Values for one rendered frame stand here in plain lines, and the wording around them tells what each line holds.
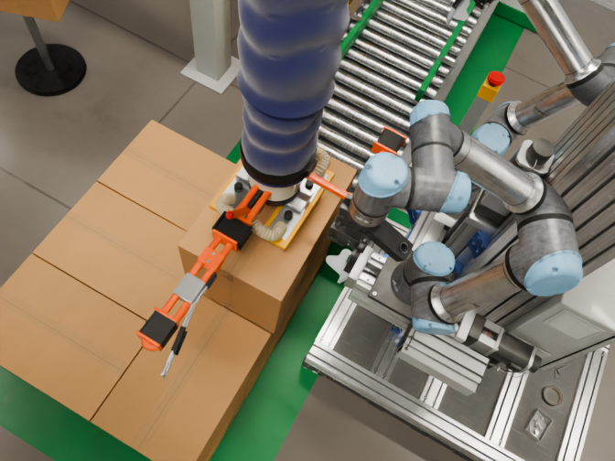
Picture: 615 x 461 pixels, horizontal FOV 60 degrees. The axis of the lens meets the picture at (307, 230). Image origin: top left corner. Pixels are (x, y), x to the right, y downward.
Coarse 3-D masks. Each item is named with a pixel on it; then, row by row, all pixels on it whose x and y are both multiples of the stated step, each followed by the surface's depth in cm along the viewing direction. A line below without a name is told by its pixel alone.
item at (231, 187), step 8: (240, 168) 178; (232, 176) 177; (232, 184) 175; (240, 184) 172; (248, 184) 175; (224, 192) 173; (232, 192) 173; (240, 192) 174; (216, 200) 172; (240, 200) 172
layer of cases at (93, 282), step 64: (128, 192) 228; (192, 192) 232; (64, 256) 212; (128, 256) 215; (320, 256) 242; (0, 320) 198; (64, 320) 201; (128, 320) 204; (192, 320) 207; (64, 384) 191; (128, 384) 194; (192, 384) 196; (192, 448) 187
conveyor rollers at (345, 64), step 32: (384, 0) 300; (416, 0) 308; (448, 0) 308; (384, 32) 292; (416, 32) 293; (448, 32) 295; (352, 64) 275; (384, 64) 278; (352, 96) 266; (384, 96) 268; (320, 128) 255; (352, 128) 257; (352, 160) 249
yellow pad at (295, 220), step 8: (328, 176) 181; (304, 184) 178; (312, 184) 175; (312, 192) 177; (320, 192) 178; (312, 200) 176; (280, 208) 173; (288, 208) 173; (304, 208) 174; (312, 208) 175; (272, 216) 172; (280, 216) 172; (288, 216) 169; (296, 216) 172; (304, 216) 173; (272, 224) 170; (288, 224) 171; (296, 224) 171; (288, 232) 169; (296, 232) 170; (280, 240) 168; (288, 240) 169
